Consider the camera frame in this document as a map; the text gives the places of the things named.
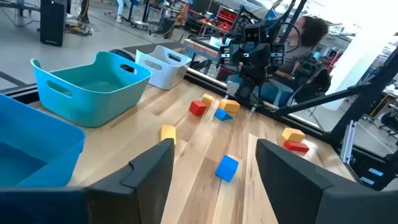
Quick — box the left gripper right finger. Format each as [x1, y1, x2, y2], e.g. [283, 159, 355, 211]
[255, 138, 349, 224]

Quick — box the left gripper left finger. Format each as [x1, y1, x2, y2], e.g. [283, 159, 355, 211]
[84, 138, 175, 224]

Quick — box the red rectangular block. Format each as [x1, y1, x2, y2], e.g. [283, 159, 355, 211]
[283, 139, 310, 153]

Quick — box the orange rectangular block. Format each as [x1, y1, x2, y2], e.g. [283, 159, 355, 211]
[280, 127, 307, 144]
[159, 124, 177, 146]
[218, 98, 241, 114]

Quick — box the orange cube block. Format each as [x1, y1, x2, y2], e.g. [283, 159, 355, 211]
[201, 93, 215, 108]

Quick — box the blue wedge block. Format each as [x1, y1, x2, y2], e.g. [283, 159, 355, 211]
[213, 107, 234, 122]

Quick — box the blue cube block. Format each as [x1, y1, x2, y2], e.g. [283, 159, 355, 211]
[215, 154, 239, 183]

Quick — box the red cube block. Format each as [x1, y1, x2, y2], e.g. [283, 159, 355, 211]
[188, 100, 207, 117]

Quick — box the red storage bin shelf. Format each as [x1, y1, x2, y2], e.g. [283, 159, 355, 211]
[216, 5, 239, 32]

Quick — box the wooden workbench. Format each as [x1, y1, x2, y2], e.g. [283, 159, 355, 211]
[182, 37, 221, 68]

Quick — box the person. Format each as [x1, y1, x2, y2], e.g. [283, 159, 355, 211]
[114, 0, 133, 24]
[259, 15, 331, 108]

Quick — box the black office chair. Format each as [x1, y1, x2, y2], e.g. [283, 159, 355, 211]
[279, 67, 333, 131]

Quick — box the white plastic bin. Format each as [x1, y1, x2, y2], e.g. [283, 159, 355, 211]
[135, 45, 193, 91]

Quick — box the teal plastic bin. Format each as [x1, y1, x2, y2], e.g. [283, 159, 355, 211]
[30, 50, 153, 128]

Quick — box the blue plastic bin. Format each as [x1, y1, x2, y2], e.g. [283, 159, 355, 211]
[0, 93, 86, 188]

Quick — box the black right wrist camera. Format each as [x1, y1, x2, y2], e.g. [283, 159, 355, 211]
[243, 24, 262, 44]

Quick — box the floor cable bundle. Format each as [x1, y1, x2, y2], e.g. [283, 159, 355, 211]
[63, 21, 94, 37]

